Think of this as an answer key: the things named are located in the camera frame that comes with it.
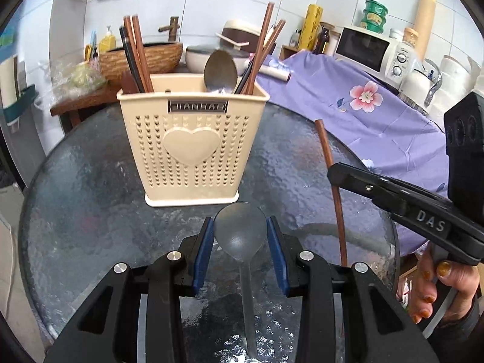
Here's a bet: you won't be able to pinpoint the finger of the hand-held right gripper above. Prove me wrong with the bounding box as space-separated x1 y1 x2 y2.
327 162 484 265

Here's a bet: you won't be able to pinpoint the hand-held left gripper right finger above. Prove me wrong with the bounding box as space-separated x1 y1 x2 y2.
266 215 439 363

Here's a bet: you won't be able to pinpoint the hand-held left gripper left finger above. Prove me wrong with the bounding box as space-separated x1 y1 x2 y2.
43 217 216 363

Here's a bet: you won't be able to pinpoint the matte grey spoon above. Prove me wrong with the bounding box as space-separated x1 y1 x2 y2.
214 201 268 358

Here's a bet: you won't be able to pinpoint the beige perforated utensil holder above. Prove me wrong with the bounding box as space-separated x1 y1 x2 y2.
116 74 271 207

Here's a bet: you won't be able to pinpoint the thin reddish brown chopstick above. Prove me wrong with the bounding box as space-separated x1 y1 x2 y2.
315 119 349 268

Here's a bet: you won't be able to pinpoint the shiny metal spoon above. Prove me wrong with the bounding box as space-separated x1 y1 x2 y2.
203 49 238 94

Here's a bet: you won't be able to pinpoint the person's right forearm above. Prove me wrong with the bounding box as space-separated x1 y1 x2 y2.
427 295 484 363

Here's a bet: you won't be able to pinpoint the person's right hand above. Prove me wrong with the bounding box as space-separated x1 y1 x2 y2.
408 251 479 326

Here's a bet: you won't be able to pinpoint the white paper towel rolls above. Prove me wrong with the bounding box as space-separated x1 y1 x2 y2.
435 55 479 110

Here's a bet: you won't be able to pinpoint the chrome faucet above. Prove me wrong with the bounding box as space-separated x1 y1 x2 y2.
423 58 443 106

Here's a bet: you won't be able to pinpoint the white kettle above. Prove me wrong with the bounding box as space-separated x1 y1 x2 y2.
401 69 433 101

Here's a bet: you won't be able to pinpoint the purple floral cloth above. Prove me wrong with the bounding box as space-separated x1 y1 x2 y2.
257 51 450 254

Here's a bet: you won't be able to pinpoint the jar with orange lid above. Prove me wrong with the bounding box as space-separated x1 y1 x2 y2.
403 26 420 55

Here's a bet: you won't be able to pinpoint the tall beige roll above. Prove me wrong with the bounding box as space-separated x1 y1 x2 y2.
414 0 436 40

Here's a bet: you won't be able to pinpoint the white microwave oven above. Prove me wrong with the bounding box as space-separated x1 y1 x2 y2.
335 26 418 89

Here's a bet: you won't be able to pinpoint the green stacked cans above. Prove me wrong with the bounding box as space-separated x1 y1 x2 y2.
361 0 390 33

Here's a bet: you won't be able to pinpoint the white rolled tube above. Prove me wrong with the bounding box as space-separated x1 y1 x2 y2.
244 58 292 83

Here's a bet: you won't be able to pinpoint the dark glass bottle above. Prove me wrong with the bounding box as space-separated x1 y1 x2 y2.
313 26 330 54

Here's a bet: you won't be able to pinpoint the wooden side table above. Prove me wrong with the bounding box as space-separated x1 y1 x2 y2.
50 91 122 129

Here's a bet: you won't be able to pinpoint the white pot with glass lid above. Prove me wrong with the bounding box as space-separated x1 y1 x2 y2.
185 44 252 73

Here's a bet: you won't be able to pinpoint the yellow wrap roll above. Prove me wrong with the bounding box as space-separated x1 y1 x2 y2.
300 4 323 51

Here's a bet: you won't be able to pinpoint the woven wicker basin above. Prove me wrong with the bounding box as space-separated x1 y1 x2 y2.
98 41 184 80

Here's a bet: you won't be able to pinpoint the clear plastic bag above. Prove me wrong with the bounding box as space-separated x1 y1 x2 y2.
45 60 108 103

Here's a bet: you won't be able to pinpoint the white brown rice cooker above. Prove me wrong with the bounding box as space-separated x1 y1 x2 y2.
215 20 276 55

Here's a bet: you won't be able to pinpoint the bronze faucet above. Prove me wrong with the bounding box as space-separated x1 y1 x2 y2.
158 16 180 43

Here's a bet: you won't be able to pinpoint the yellow soap bottle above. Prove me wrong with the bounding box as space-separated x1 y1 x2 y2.
98 26 117 53

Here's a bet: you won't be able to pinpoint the white cable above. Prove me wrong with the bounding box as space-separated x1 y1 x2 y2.
421 285 458 337

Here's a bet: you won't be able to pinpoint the white green wall organizer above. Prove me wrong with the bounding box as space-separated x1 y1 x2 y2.
0 55 36 127

